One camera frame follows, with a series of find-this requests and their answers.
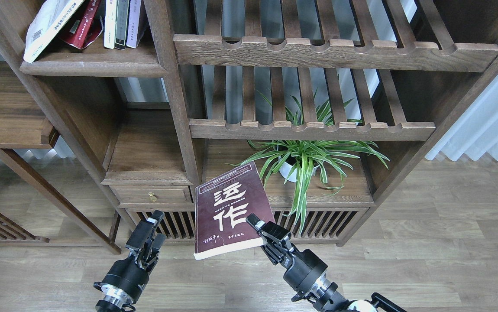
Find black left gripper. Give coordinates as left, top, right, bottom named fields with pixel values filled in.
left=100, top=211, right=167, bottom=304

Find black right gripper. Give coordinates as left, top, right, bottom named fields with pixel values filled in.
left=246, top=214, right=330, bottom=301

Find maroon book white characters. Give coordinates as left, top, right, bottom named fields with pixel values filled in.
left=194, top=162, right=275, bottom=260

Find yellow green cover book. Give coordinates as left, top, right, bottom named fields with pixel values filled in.
left=23, top=0, right=83, bottom=63

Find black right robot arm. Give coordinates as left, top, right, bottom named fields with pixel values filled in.
left=246, top=214, right=404, bottom=312

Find left slatted cabinet door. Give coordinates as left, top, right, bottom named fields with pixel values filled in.
left=126, top=205, right=195, bottom=244

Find slatted cabinet door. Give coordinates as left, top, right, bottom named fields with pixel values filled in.
left=126, top=205, right=195, bottom=244
left=272, top=207, right=369, bottom=246

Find brass drawer knob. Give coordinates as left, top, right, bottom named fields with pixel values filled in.
left=148, top=192, right=157, bottom=203

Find small wooden drawer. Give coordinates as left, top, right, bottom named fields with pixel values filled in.
left=109, top=185, right=192, bottom=204

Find white plant pot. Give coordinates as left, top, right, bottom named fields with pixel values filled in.
left=278, top=156, right=320, bottom=182

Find right slatted cabinet door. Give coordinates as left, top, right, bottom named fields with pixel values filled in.
left=272, top=207, right=369, bottom=246

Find green spider plant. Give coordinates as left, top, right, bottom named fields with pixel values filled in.
left=226, top=89, right=391, bottom=234

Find dark wooden bookshelf cabinet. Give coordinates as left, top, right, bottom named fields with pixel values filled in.
left=0, top=0, right=498, bottom=227

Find wooden side table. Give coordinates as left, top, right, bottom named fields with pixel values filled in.
left=0, top=62, right=121, bottom=254

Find red leaning book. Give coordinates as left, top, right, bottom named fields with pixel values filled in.
left=58, top=0, right=103, bottom=49

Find white spine book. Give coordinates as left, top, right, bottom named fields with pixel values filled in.
left=103, top=0, right=118, bottom=49

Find lavender spine book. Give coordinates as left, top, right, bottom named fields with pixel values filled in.
left=126, top=0, right=148, bottom=48

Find dark green spine book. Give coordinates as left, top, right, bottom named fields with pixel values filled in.
left=114, top=0, right=130, bottom=50

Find white pleated curtain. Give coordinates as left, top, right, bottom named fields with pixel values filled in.
left=426, top=75, right=498, bottom=161

